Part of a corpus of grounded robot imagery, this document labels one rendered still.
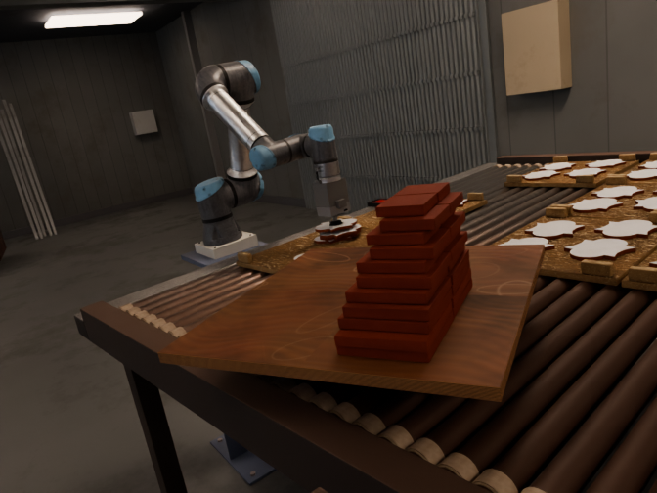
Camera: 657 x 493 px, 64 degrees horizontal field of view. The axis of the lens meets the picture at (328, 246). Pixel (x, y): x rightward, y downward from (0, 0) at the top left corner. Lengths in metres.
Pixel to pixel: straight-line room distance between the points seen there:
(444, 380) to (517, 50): 3.87
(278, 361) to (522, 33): 3.84
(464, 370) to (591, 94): 3.71
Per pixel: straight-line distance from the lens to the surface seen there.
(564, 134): 4.38
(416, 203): 0.70
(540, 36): 4.28
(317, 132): 1.59
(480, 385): 0.62
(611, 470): 0.71
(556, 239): 1.44
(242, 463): 2.34
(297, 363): 0.71
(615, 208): 1.70
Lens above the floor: 1.36
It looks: 15 degrees down
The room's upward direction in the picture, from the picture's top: 10 degrees counter-clockwise
